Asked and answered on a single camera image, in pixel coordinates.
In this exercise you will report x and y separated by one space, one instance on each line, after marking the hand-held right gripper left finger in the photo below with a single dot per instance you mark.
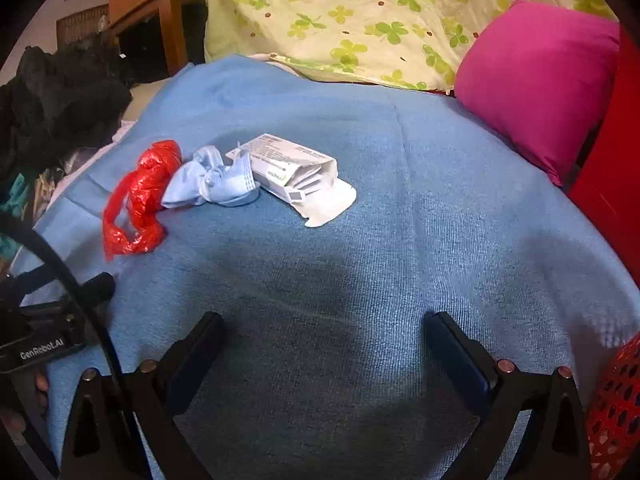
192 375

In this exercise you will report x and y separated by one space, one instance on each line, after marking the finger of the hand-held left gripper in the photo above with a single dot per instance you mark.
100 287

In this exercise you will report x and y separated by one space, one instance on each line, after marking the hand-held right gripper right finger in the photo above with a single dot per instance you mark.
460 360

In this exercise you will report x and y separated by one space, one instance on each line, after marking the red mesh basket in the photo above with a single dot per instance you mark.
617 410

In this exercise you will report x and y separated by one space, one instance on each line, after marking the person's left hand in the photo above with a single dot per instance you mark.
42 390

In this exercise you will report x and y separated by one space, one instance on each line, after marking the red plastic bag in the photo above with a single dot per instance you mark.
145 185

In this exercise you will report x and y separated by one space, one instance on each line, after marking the teal cloth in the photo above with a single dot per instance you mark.
15 195

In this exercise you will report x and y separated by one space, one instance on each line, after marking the pale pink blanket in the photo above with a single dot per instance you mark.
100 155

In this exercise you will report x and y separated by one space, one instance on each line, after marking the blue blanket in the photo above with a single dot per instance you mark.
350 285

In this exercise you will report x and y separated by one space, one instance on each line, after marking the light blue face mask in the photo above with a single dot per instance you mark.
200 185

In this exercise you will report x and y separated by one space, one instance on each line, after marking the black fuzzy cloth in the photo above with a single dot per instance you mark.
55 105

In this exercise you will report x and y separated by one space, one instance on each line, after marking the cream cushion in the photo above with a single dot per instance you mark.
147 97

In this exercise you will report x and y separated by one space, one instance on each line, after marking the white cardboard medicine box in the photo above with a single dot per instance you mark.
295 160

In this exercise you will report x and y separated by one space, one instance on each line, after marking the red printed bag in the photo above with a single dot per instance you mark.
615 185

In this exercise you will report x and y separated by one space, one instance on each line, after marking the woven rattan panel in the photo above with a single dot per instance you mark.
80 25

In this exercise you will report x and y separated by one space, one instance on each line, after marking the magenta pillow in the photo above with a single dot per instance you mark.
535 80

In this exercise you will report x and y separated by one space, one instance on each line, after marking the clover print quilt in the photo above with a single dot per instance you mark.
350 20

